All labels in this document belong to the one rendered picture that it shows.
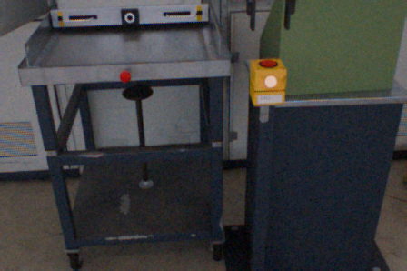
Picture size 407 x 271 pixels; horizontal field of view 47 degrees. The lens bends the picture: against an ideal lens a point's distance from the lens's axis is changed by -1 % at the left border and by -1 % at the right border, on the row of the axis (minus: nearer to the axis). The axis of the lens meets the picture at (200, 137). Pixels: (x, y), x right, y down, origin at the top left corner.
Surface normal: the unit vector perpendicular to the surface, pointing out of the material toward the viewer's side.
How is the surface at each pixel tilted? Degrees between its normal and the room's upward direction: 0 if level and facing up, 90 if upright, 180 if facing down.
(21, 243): 0
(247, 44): 90
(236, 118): 90
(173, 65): 90
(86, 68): 90
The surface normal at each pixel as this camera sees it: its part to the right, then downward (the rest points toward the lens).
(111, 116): 0.07, 0.50
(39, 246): -0.02, -0.87
